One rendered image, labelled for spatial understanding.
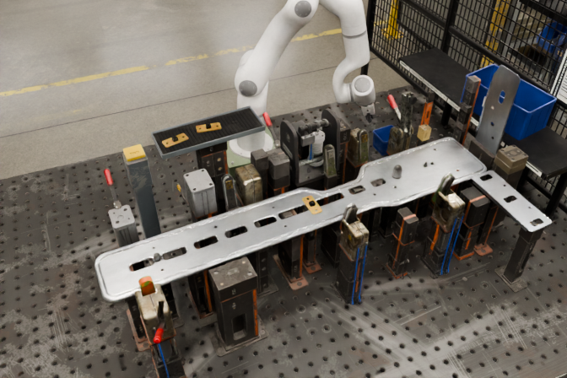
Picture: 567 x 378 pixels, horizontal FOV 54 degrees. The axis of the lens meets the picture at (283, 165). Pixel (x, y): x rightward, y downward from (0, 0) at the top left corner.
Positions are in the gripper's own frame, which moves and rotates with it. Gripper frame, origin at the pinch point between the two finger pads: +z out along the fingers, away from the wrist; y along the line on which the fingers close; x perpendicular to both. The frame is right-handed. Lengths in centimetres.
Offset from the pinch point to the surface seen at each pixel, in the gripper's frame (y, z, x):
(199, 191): -38, -71, 55
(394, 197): -46, -44, -4
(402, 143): -24.4, -26.4, -10.9
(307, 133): -21, -53, 21
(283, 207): -45, -55, 32
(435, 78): 8.3, 2.8, -30.9
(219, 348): -87, -57, 59
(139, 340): -81, -62, 84
